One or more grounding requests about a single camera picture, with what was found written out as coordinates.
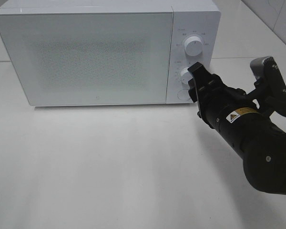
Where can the white microwave knob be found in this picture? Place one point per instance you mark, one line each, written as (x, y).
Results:
(193, 45)
(185, 76)

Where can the white microwave oven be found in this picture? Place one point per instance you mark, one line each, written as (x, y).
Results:
(200, 17)

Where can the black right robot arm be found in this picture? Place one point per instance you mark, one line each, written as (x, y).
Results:
(268, 174)

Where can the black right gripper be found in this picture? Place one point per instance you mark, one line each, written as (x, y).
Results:
(229, 112)

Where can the round door release button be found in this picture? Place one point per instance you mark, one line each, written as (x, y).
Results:
(183, 95)

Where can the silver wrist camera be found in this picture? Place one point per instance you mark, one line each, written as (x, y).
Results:
(269, 80)

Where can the white microwave door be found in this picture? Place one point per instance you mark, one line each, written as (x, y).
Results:
(90, 59)

